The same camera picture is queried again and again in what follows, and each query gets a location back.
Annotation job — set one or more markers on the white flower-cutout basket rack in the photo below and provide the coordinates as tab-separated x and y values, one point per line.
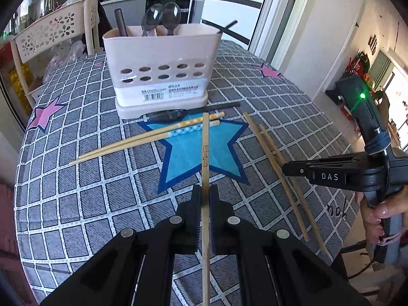
47	35

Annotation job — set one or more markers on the black built-in oven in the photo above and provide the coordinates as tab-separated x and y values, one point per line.
188	9

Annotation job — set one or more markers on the clear plastic bag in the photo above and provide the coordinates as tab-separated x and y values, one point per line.
68	51

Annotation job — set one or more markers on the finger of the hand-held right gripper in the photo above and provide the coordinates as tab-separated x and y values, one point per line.
295	169

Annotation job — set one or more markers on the person's right hand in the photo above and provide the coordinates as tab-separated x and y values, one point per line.
371	223

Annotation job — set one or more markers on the plain wooden chopstick black print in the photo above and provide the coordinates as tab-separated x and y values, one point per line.
205	153

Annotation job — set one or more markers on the pale pink plastic utensil holder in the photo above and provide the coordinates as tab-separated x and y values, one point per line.
159	54

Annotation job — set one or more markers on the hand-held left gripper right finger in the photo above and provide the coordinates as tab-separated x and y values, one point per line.
223	229

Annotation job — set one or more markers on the gold foil packaging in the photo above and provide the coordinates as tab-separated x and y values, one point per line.
19	76

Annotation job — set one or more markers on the white plastic bag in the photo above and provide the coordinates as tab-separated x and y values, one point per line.
68	0

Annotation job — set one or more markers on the grey checked tablecloth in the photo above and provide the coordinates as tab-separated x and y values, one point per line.
95	197

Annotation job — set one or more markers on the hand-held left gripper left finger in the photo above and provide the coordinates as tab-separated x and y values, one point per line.
189	223

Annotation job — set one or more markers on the white refrigerator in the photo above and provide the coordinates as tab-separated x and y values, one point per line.
236	6

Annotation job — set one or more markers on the blue-patterned bamboo chopsticks pair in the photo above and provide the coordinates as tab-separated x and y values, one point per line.
188	124

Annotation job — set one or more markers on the red hanging decoration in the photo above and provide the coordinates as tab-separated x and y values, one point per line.
358	65

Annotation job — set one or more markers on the dark hanging cloth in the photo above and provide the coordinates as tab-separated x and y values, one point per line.
104	22

